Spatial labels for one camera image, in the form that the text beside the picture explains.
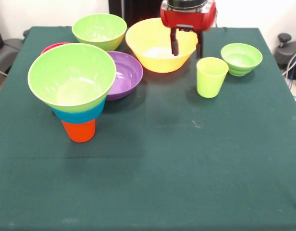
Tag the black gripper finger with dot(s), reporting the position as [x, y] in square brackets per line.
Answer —
[175, 47]
[199, 49]

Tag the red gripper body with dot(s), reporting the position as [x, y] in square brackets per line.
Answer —
[186, 19]

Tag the large yellow bowl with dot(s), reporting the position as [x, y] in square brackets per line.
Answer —
[150, 60]

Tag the yellow-green cup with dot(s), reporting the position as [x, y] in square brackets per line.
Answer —
[209, 86]

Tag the large light green bowl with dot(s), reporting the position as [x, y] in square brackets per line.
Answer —
[97, 29]
[76, 96]

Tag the blue bowl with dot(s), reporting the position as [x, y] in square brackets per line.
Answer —
[78, 116]

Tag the orange cup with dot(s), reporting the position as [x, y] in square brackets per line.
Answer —
[80, 133]

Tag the small green bowl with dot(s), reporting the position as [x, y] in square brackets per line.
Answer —
[244, 57]

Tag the purple bowl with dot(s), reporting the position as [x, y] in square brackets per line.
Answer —
[128, 77]

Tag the black knobbed stand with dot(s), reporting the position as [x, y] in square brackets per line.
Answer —
[285, 38]

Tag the pink bowl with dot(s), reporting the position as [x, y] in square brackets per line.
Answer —
[48, 47]

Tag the dark green tablecloth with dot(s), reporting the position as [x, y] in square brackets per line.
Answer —
[148, 180]

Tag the small black armrest pad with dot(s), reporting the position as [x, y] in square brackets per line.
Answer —
[26, 33]

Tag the grey chair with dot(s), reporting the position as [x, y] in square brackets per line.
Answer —
[5, 55]

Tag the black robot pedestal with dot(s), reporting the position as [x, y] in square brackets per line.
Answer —
[136, 9]

